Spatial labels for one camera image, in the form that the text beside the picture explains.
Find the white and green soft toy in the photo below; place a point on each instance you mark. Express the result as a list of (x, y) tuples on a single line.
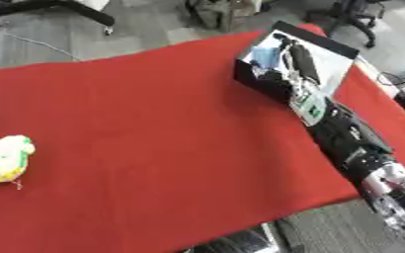
[(4, 158)]

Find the black box with white inside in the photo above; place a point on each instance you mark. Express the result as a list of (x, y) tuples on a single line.
[(333, 59)]

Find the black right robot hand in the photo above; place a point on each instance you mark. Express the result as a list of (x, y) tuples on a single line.
[(304, 59)]

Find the dark bag on floor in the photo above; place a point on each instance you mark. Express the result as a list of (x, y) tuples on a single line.
[(220, 13)]

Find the blue object in box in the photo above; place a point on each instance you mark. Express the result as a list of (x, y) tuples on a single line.
[(265, 56)]

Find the black chair base with caster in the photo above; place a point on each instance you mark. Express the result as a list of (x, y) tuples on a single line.
[(56, 10)]

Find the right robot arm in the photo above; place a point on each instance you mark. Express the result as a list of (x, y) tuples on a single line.
[(350, 138)]

